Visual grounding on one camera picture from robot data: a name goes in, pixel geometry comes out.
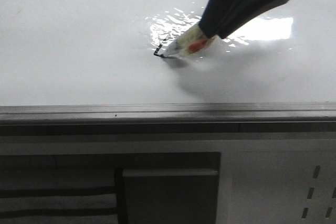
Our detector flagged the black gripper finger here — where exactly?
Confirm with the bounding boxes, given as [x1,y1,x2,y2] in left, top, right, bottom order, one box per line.
[198,0,253,39]
[218,0,289,39]

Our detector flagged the white whiteboard with aluminium frame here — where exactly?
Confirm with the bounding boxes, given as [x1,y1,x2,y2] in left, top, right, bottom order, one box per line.
[1,0,335,135]

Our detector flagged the white marker with yellow tape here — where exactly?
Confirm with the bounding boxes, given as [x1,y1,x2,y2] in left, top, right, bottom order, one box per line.
[154,23,217,58]

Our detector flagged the grey box below table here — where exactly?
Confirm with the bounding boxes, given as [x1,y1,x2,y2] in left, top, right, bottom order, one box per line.
[123,168,218,223]

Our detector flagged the white perforated metal panel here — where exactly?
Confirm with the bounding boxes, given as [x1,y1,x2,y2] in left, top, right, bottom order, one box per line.
[213,136,335,223]

